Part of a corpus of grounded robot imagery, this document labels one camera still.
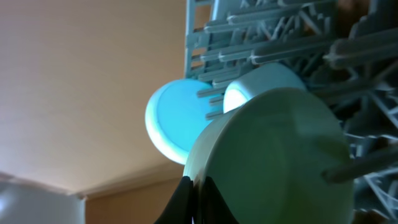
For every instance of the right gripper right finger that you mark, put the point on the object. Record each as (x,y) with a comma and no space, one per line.
(214,209)

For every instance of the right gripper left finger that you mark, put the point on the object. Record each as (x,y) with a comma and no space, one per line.
(179,209)

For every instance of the green small saucer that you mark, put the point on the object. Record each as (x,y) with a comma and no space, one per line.
(267,157)

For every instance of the light blue plate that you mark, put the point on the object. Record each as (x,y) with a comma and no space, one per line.
(175,117)

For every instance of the light blue bowl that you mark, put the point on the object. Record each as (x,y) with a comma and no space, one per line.
(267,77)

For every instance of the grey dishwasher rack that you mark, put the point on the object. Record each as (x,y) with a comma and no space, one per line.
(355,76)

